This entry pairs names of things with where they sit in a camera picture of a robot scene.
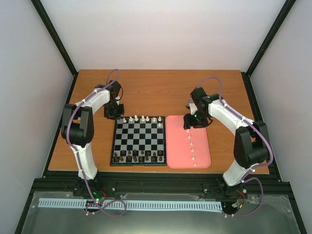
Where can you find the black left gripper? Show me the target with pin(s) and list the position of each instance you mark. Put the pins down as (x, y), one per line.
(115, 117)

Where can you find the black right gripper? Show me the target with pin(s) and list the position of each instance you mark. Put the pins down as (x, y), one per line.
(188, 122)

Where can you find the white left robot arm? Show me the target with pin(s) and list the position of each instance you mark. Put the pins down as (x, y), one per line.
(77, 126)

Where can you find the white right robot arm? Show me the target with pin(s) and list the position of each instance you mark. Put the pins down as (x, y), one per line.
(251, 139)

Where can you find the pink plastic tray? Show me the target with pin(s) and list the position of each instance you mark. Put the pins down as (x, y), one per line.
(178, 149)

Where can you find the black and white chessboard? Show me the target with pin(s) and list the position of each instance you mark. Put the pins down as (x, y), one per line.
(140, 136)

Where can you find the light blue cable duct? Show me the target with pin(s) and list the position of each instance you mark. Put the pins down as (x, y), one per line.
(133, 205)

